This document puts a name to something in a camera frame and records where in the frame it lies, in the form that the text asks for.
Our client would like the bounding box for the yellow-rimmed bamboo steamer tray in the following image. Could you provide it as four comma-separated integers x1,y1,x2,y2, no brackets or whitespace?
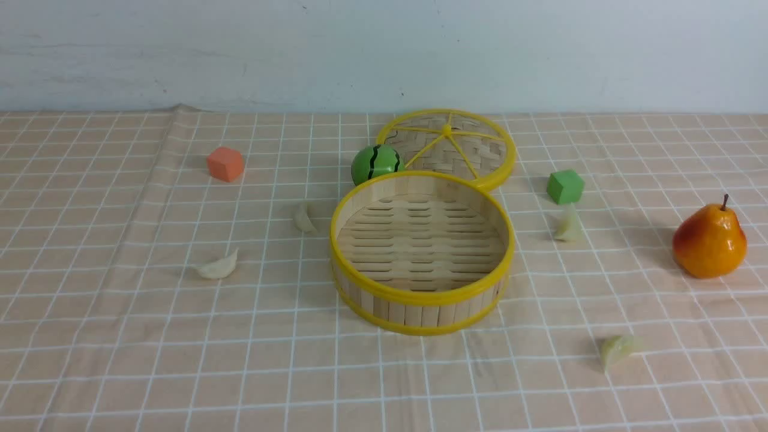
329,170,515,336

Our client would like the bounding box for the beige checkered tablecloth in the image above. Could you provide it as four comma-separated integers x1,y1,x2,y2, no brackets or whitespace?
1,107,767,431

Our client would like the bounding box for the greenish dumpling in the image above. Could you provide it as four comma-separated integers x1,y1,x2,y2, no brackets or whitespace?
599,334,640,372

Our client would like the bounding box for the green watermelon toy ball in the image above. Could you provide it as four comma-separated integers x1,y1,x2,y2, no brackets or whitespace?
351,144,404,186

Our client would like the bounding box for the pale dumpling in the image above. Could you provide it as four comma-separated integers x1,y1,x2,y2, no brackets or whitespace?
553,204,584,242

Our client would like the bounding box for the green foam cube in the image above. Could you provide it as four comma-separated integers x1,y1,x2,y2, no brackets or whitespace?
546,169,585,205

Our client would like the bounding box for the orange foam cube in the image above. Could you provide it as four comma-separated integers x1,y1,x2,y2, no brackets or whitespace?
206,146,245,183

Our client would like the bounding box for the orange-yellow toy pear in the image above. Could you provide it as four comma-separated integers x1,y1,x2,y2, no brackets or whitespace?
672,194,747,279

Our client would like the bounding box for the yellow-rimmed bamboo steamer lid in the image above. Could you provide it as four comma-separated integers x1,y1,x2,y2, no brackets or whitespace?
376,109,517,191

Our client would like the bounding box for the white dumpling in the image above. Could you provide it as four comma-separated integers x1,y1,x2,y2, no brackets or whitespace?
292,202,318,235
195,249,239,280

